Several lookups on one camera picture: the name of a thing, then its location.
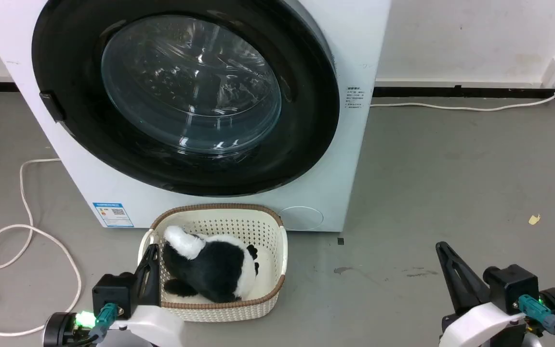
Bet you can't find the white woven-rim laundry basket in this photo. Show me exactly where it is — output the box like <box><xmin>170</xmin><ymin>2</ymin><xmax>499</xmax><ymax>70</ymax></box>
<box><xmin>137</xmin><ymin>203</ymin><xmax>289</xmax><ymax>323</ymax></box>

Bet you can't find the white thin plug cable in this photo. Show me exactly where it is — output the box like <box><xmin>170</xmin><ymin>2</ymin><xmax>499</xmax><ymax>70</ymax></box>
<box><xmin>370</xmin><ymin>87</ymin><xmax>555</xmax><ymax>112</ymax></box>

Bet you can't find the white looped power cable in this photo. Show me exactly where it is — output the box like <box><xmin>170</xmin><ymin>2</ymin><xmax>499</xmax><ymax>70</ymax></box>
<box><xmin>0</xmin><ymin>158</ymin><xmax>83</xmax><ymax>337</ymax></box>

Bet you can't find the black round glass washer door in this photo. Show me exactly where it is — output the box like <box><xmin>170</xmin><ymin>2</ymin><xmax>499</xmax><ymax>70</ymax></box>
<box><xmin>31</xmin><ymin>0</ymin><xmax>341</xmax><ymax>197</ymax></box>

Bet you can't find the round white filter cover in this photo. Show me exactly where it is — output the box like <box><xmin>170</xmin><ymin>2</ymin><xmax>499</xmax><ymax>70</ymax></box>
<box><xmin>278</xmin><ymin>206</ymin><xmax>325</xmax><ymax>231</ymax></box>

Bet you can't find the black and white panda plush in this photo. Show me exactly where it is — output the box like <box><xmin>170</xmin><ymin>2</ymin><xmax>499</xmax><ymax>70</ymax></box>
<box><xmin>162</xmin><ymin>225</ymin><xmax>261</xmax><ymax>304</ymax></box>

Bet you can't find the teal plug camera cable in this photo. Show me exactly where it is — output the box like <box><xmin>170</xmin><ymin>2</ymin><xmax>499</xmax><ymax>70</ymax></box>
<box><xmin>64</xmin><ymin>302</ymin><xmax>120</xmax><ymax>347</ymax></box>
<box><xmin>518</xmin><ymin>294</ymin><xmax>555</xmax><ymax>347</ymax></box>

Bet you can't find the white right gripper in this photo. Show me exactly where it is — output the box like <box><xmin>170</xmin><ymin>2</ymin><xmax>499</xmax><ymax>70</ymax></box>
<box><xmin>435</xmin><ymin>241</ymin><xmax>531</xmax><ymax>347</ymax></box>

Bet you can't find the teal plug left camera cable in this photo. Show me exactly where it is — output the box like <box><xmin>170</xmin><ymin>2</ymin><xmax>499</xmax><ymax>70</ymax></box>
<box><xmin>64</xmin><ymin>302</ymin><xmax>120</xmax><ymax>347</ymax></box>

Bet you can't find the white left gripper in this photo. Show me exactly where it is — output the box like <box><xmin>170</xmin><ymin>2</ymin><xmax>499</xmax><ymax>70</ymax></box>
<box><xmin>106</xmin><ymin>244</ymin><xmax>185</xmax><ymax>347</ymax></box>

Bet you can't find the teal plug right camera cable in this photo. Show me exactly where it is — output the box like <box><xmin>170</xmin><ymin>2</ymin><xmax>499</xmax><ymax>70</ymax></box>
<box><xmin>518</xmin><ymin>294</ymin><xmax>555</xmax><ymax>347</ymax></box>

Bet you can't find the white front-load washing machine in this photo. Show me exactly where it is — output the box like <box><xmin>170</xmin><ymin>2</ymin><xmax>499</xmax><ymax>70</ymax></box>
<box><xmin>0</xmin><ymin>0</ymin><xmax>392</xmax><ymax>233</ymax></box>

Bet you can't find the blue energy label sticker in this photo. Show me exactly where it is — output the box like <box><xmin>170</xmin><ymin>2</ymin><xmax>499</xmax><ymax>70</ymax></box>
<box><xmin>92</xmin><ymin>202</ymin><xmax>134</xmax><ymax>228</ymax></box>

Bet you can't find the small text warning sticker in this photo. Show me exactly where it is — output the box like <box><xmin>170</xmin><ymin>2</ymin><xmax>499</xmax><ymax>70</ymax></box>
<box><xmin>346</xmin><ymin>86</ymin><xmax>365</xmax><ymax>110</ymax></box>

